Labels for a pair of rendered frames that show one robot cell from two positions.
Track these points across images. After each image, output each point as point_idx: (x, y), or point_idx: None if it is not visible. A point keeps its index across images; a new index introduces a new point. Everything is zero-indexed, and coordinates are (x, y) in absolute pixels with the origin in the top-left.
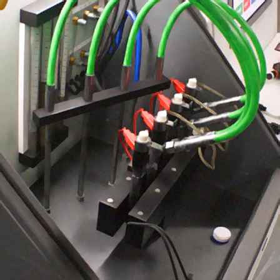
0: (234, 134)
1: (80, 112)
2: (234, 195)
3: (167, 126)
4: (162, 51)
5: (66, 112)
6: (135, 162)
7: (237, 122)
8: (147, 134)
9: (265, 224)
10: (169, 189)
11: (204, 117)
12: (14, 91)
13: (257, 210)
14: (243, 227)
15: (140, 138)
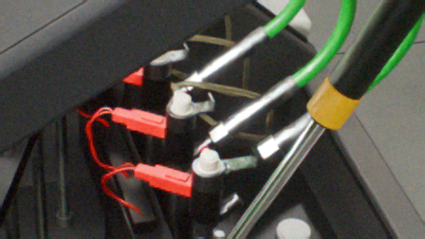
0: (390, 71)
1: (15, 186)
2: (234, 154)
3: (152, 111)
4: None
5: (4, 204)
6: (207, 213)
7: (334, 43)
8: (215, 153)
9: (389, 175)
10: (229, 217)
11: (216, 58)
12: None
13: (356, 160)
14: (302, 197)
15: (209, 168)
